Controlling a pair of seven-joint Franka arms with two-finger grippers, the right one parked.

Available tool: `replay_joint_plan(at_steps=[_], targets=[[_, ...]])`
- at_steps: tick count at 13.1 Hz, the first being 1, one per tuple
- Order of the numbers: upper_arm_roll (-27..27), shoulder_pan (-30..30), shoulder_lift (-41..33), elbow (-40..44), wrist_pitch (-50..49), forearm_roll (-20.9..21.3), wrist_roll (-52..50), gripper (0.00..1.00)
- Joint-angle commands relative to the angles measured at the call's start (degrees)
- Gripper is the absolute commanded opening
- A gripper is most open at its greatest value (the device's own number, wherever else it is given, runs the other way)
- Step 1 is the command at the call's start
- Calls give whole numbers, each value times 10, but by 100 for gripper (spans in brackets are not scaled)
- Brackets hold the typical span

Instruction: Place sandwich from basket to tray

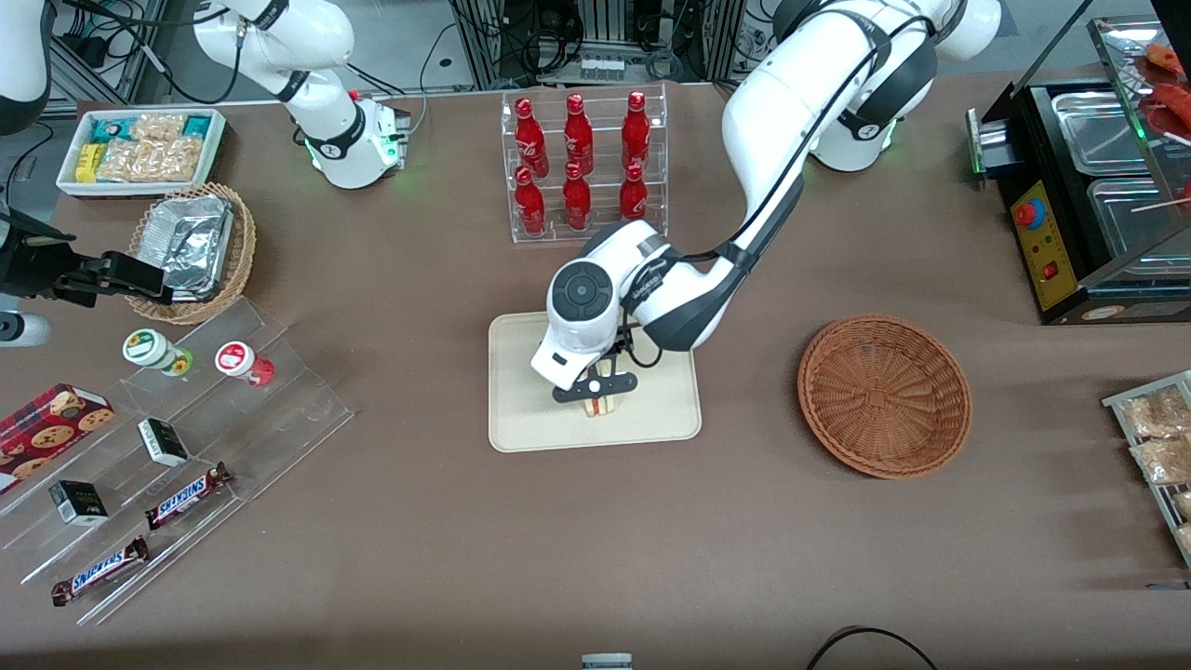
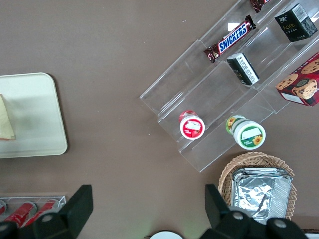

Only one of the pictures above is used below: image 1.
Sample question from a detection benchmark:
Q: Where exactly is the red cookie box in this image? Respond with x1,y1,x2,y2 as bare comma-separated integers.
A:
0,383,116,495

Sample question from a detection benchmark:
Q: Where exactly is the aluminium foil container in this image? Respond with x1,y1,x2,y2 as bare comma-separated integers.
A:
140,194,234,302

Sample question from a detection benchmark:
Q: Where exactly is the beige plastic tray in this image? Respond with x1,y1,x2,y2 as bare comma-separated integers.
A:
488,312,703,453

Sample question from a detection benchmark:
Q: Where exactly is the black food warmer cabinet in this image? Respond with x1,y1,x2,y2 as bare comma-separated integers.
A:
966,0,1191,327

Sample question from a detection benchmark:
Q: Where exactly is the brown wicker basket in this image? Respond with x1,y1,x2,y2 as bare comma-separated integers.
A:
797,315,973,480

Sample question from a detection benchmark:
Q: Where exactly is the green lid yogurt cup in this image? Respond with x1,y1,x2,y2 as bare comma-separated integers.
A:
123,328,194,377

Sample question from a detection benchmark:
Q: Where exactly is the large clear cracker bag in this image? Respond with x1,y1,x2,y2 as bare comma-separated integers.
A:
97,138,204,183

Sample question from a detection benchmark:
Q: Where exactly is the clear acrylic bottle rack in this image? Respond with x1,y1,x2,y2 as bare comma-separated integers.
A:
501,84,669,246

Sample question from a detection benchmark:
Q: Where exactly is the red cola bottle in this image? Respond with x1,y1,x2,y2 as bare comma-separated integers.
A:
562,162,593,231
564,93,595,176
515,166,547,235
515,97,550,178
622,90,651,170
619,162,649,224

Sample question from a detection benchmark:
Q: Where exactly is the grey wire rack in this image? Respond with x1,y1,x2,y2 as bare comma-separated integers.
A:
1103,370,1191,569

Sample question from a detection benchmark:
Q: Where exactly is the aluminium frame rack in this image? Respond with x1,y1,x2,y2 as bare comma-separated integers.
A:
451,0,745,90

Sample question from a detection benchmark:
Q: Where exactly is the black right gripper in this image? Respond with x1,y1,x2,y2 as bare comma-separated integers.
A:
0,212,175,308

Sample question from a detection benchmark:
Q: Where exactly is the black looped cable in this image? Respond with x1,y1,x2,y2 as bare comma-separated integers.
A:
805,626,941,670

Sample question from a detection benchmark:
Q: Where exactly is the white plastic bin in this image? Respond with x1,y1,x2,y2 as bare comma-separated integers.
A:
56,108,228,200

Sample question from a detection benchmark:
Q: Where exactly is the Snickers chocolate bar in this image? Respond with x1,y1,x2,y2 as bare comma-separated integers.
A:
51,536,151,608
144,462,234,531

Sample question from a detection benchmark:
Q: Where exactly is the red lid yogurt cup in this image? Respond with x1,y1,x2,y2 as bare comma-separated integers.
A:
215,342,276,387

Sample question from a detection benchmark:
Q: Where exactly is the steel warmer pan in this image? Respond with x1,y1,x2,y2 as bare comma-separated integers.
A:
1051,90,1152,179
1087,177,1191,263

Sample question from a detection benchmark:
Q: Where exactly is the triangular sandwich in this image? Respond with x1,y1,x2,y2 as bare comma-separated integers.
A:
582,361,623,421

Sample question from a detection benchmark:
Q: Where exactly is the clear acrylic stepped stand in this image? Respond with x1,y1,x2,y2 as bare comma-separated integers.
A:
0,298,355,627

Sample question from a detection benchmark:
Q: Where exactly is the small clear cracker bag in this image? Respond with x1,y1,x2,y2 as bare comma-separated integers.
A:
130,113,187,142

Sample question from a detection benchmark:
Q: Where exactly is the light wicker basket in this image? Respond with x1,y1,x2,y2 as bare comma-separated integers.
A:
127,182,257,326

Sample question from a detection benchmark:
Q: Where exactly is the small black carton box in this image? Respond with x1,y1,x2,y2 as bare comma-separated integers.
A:
138,418,191,468
48,480,111,528

